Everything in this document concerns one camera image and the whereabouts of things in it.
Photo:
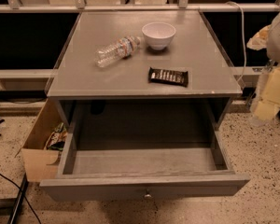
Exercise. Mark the clear plastic water bottle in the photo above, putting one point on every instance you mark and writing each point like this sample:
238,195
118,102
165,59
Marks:
116,51

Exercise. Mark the grey wooden nightstand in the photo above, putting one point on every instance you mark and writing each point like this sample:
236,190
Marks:
211,86

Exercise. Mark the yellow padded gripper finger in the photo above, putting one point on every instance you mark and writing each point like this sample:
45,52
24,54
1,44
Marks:
266,104
259,39

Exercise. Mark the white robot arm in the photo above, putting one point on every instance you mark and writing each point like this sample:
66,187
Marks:
273,43

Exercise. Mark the black floor bar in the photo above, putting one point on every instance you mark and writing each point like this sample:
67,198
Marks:
16,207

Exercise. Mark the metal drawer knob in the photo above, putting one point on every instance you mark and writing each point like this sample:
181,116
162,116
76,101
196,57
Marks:
147,195

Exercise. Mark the brown cardboard box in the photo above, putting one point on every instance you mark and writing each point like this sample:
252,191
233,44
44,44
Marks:
39,162

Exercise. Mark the snack bags in box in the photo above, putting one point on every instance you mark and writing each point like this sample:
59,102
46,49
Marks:
57,138

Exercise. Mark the white ceramic bowl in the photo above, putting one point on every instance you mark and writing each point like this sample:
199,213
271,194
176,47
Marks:
158,35

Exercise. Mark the grey open top drawer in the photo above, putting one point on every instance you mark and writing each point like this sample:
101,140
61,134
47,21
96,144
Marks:
102,161

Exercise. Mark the dark snack bar wrapper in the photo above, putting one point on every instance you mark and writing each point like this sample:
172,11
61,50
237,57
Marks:
170,77

